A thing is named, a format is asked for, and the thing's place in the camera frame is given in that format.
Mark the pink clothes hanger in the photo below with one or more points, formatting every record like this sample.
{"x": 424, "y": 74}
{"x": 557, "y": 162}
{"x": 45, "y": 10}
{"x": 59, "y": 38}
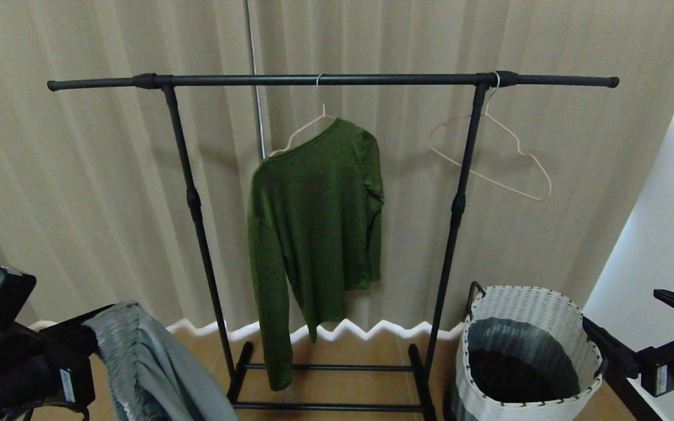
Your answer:
{"x": 489, "y": 176}
{"x": 297, "y": 134}

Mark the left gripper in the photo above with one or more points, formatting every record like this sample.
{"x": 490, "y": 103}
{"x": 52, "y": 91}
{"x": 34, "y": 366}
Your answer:
{"x": 15, "y": 374}

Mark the pale grey shorts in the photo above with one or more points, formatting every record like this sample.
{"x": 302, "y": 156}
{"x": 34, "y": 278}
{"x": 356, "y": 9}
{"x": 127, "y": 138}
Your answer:
{"x": 155, "y": 362}

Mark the black clothes rack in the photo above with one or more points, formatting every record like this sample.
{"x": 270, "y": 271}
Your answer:
{"x": 372, "y": 79}

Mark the white laundry basket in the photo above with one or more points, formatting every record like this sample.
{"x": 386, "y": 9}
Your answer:
{"x": 524, "y": 310}

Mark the green printed shirt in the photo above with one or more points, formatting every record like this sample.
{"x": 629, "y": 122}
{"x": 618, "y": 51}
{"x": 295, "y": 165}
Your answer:
{"x": 313, "y": 234}

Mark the beige curtain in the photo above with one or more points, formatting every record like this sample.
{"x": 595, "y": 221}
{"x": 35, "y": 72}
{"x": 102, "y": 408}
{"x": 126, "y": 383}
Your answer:
{"x": 79, "y": 175}

